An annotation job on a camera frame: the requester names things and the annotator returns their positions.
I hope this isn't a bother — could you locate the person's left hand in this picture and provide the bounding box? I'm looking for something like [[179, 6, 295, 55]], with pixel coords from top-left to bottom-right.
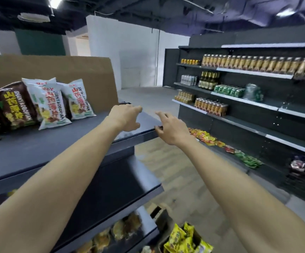
[[108, 104, 143, 132]]

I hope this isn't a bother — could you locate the person's right hand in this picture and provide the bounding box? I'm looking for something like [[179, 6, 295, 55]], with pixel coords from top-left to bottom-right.
[[155, 111, 192, 146]]

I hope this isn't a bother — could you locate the person's left forearm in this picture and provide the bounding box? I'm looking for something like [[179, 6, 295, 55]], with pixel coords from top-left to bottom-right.
[[0, 117, 119, 253]]

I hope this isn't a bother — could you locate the person's right forearm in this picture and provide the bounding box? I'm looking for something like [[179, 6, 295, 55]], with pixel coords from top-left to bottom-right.
[[179, 137, 305, 253]]

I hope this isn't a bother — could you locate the group of small amber jars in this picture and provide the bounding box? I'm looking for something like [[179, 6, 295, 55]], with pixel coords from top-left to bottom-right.
[[174, 91, 195, 105]]

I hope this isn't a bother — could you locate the pile of red yellow packets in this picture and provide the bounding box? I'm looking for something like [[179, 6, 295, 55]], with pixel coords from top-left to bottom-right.
[[188, 128, 236, 154]]

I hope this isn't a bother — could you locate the pack of white cans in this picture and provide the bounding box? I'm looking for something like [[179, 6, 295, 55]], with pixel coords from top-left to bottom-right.
[[180, 75, 198, 87]]

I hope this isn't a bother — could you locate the dark grey shelf unit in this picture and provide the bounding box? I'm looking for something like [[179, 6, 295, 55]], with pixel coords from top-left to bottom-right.
[[0, 101, 165, 253]]

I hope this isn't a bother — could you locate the white snack bag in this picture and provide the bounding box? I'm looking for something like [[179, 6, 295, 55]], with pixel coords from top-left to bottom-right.
[[57, 79, 97, 120], [22, 77, 57, 88], [27, 83, 72, 130]]

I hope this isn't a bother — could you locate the brown cardboard sheet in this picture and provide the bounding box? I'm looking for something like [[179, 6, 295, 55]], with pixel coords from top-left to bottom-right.
[[0, 54, 119, 113]]

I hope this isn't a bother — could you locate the group of dark glass bottles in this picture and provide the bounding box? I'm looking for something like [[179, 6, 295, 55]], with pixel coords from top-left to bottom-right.
[[198, 71, 220, 90]]

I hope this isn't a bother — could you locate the row of green cans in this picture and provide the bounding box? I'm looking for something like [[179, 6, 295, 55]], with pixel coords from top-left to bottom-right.
[[214, 84, 246, 98]]

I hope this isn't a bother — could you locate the brown cardboard box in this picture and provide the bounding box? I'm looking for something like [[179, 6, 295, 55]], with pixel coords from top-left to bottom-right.
[[145, 202, 174, 235]]

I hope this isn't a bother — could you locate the pile of green packets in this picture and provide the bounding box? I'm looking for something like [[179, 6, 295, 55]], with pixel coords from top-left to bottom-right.
[[234, 150, 264, 169]]

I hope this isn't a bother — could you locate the clear plastic bag of cans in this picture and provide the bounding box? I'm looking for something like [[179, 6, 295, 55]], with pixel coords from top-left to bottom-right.
[[243, 83, 264, 103]]

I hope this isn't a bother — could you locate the row of wrapped bread packs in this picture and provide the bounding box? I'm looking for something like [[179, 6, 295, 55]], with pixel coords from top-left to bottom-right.
[[75, 212, 143, 253]]

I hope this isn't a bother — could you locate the pile of yellow snack packets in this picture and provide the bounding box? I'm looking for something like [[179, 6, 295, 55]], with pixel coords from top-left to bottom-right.
[[163, 222, 214, 253]]

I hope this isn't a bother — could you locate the row of amber drink bottles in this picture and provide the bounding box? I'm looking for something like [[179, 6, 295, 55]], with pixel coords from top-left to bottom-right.
[[201, 54, 305, 78]]

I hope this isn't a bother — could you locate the ceiling light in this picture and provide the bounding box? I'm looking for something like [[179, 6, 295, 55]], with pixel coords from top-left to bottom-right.
[[48, 0, 64, 10], [276, 8, 297, 18]]

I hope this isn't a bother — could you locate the white ceiling air vent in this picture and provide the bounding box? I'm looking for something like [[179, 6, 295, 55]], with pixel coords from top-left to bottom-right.
[[17, 12, 51, 23]]

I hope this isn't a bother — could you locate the black wall shelf unit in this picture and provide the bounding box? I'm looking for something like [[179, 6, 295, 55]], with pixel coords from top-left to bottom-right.
[[163, 24, 305, 208]]

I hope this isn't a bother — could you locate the dark green wall panel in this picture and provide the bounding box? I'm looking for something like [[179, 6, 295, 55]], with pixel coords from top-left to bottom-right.
[[14, 29, 66, 56]]

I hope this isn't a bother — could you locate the black wire basket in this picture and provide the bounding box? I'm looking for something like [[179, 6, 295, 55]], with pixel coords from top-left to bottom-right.
[[281, 166, 305, 207]]

